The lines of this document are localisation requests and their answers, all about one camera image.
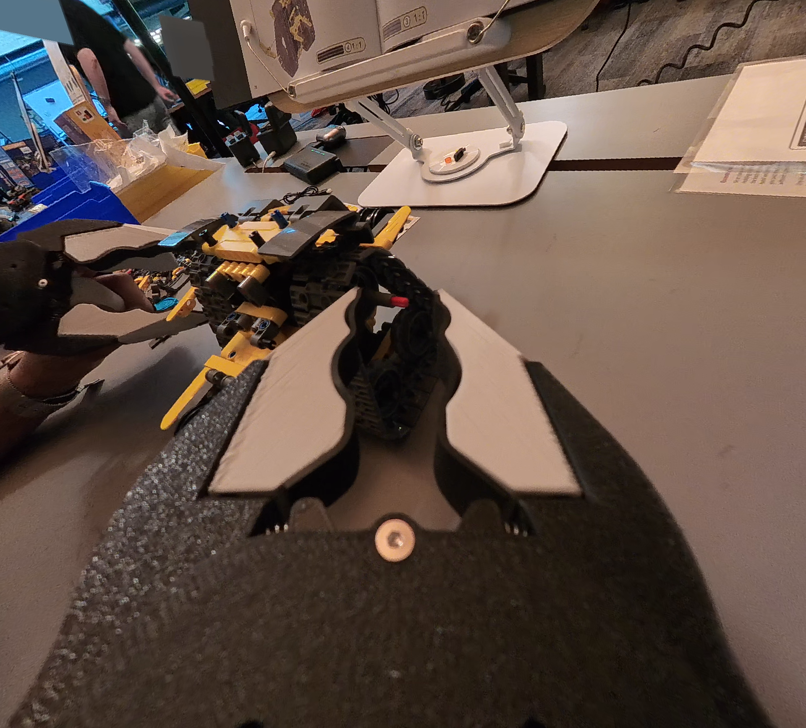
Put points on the black power bank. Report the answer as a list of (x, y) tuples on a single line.
[(312, 165)]

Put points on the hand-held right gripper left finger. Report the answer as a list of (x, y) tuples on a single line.
[(283, 419)]

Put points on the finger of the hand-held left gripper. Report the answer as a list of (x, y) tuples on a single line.
[(107, 246), (107, 325)]

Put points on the laminated paper sheet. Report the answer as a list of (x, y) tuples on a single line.
[(749, 111)]

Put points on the clear plastic bags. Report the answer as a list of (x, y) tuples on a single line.
[(157, 145)]

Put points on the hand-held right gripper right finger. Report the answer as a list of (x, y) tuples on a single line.
[(504, 426)]

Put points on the yellow cardboard box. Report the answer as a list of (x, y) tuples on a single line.
[(170, 186)]

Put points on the blue plastic bin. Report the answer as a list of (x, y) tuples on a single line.
[(69, 208)]

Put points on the person's left forearm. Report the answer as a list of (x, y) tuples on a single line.
[(25, 426)]

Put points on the loose toy brick pieces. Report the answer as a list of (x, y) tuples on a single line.
[(165, 304)]

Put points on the white book stand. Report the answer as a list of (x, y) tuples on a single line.
[(478, 167)]

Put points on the person's left hand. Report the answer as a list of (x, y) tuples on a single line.
[(126, 293)]

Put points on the small silver black device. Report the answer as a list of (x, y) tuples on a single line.
[(331, 137)]

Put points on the black battery charger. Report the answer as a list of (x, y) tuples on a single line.
[(278, 133), (242, 152)]

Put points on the printed cardboard box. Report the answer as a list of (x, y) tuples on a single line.
[(85, 120)]

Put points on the yellow black toy brick vehicle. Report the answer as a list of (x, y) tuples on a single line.
[(252, 249)]

